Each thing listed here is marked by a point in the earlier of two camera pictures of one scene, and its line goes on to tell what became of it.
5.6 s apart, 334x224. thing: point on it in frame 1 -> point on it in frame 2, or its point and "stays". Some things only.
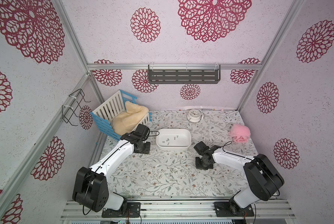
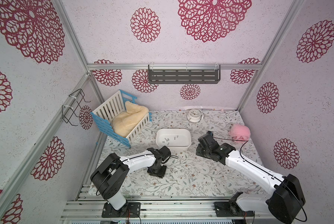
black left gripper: (147, 150) -> (161, 175)
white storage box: (173, 137) stays
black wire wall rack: (73, 106) stays
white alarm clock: (194, 115) stays
